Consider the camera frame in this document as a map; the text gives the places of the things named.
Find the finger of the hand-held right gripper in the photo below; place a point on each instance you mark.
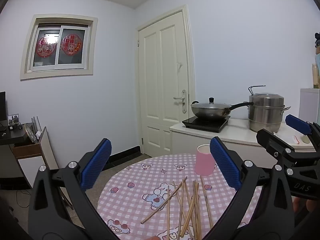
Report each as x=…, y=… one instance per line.
x=297, y=125
x=267, y=137

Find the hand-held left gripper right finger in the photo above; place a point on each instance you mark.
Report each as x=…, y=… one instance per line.
x=225, y=165

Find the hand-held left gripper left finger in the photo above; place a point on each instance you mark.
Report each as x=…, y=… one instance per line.
x=96, y=165

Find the pink paper cup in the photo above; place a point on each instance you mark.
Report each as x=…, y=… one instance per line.
x=203, y=163

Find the bunch of wooden chopsticks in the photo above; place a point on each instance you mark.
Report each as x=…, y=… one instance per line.
x=198, y=212

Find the person's right hand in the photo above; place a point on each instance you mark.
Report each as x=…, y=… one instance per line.
x=298, y=205

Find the small white round object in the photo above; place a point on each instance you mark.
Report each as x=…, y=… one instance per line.
x=305, y=139

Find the stainless steel steamer pot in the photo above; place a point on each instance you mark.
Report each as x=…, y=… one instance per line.
x=265, y=115

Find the white counter cabinet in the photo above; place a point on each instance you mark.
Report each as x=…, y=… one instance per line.
x=190, y=142

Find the black induction cooker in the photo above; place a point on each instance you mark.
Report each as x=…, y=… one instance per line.
x=200, y=125

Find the tan container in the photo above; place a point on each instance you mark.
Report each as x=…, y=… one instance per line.
x=316, y=77

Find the pink checked cartoon tablecloth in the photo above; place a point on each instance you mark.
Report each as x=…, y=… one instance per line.
x=150, y=175

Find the glass lid black knob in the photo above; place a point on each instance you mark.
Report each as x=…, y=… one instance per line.
x=211, y=105

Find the white wood-trimmed drawer cabinet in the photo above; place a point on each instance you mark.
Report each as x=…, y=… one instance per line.
x=32, y=170

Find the round metal tray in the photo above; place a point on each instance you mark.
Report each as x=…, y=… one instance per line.
x=30, y=133

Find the dark cartoon figurine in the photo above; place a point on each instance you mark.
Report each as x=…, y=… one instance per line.
x=317, y=42

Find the dark wooden desk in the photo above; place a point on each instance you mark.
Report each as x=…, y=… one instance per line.
x=12, y=136

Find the black monitor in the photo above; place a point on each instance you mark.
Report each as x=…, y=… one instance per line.
x=2, y=106

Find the cream framed window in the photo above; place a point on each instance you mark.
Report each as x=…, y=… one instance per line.
x=47, y=62

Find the cream panel door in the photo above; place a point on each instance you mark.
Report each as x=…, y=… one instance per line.
x=162, y=67

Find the red paper window decoration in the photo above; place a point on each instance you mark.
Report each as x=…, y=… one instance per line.
x=71, y=44
x=45, y=47

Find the small photo frame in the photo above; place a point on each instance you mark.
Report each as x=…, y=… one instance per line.
x=13, y=119

